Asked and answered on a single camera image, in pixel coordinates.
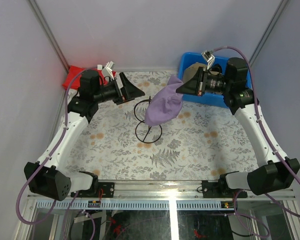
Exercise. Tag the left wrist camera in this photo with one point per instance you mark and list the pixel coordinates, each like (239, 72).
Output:
(107, 70)

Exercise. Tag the black baseball cap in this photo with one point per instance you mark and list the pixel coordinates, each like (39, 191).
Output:
(216, 70)

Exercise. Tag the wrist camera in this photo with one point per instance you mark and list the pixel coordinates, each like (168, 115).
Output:
(107, 70)
(209, 58)

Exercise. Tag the floral patterned table mat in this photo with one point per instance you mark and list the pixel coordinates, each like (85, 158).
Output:
(202, 143)

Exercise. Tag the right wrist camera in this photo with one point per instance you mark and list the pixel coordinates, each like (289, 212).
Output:
(209, 58)

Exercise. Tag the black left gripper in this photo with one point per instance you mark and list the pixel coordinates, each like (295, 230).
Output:
(129, 91)

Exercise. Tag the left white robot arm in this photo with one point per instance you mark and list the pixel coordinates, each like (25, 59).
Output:
(46, 176)

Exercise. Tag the red folded cloth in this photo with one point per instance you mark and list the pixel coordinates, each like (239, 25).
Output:
(73, 72)

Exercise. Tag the beige baseball cap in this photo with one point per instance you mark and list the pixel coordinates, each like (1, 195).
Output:
(191, 71)

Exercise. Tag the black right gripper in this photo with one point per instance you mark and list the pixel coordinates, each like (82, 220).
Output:
(197, 85)

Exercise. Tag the aluminium mounting rail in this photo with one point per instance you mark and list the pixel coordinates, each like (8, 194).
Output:
(178, 190)

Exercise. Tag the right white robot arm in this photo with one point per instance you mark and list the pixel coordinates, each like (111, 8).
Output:
(275, 169)

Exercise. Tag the blue plastic bin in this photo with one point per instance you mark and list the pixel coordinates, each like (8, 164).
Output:
(226, 84)

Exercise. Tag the purple baseball cap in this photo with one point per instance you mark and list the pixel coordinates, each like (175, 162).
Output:
(166, 104)

